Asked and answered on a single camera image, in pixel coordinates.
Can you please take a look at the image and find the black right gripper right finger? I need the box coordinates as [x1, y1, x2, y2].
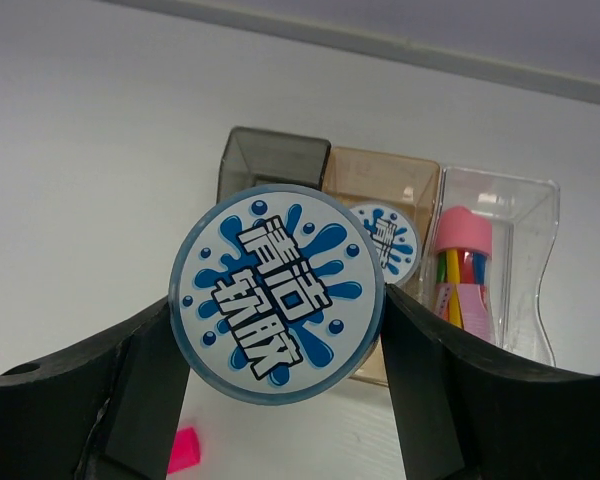
[382, 286, 600, 479]

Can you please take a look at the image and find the pink capped pin bottle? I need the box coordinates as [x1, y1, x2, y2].
[433, 206, 494, 342]

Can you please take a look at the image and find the clear plastic bin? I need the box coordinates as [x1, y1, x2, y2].
[417, 166, 560, 366]

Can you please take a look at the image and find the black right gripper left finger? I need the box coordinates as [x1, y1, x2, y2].
[0, 299, 189, 479]

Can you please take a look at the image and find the smoke grey plastic bin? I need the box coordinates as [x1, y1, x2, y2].
[216, 126, 331, 203]

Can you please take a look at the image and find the blue white slime jar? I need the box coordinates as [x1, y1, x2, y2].
[168, 184, 385, 406]
[350, 201, 422, 286]

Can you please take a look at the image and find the black pink highlighter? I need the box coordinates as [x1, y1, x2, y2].
[167, 427, 202, 474]

